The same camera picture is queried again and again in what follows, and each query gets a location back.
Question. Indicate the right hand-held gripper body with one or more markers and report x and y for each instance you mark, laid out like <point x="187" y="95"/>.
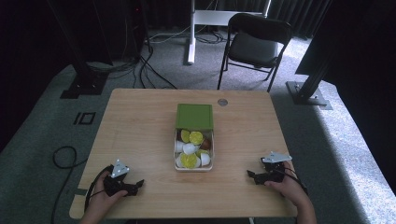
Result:
<point x="274" y="169"/>

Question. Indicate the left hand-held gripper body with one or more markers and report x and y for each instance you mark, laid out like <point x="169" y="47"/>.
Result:
<point x="115" y="183"/>

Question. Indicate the person's left hand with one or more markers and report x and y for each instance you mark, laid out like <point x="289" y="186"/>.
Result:
<point x="104" y="199"/>

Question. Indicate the person's right hand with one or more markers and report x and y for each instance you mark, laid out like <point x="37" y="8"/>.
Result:
<point x="288" y="189"/>

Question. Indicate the white storage box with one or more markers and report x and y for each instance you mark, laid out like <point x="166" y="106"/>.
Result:
<point x="193" y="169"/>

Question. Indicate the pile of coffee capsules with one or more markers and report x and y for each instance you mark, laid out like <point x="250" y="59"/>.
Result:
<point x="191" y="149"/>

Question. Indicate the grey round table grommet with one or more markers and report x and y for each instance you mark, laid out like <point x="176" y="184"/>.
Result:
<point x="222" y="102"/>

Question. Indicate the green box lid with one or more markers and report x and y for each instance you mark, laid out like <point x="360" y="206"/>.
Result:
<point x="194" y="116"/>

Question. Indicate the black metal stand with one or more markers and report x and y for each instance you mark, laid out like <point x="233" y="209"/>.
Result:
<point x="308" y="90"/>
<point x="84" y="77"/>

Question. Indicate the black folding chair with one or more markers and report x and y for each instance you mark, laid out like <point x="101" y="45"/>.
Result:
<point x="255" y="46"/>

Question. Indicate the dark curtain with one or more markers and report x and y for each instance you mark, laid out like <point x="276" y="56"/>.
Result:
<point x="299" y="14"/>

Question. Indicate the white desk frame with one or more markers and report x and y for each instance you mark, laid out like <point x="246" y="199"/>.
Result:
<point x="214" y="17"/>

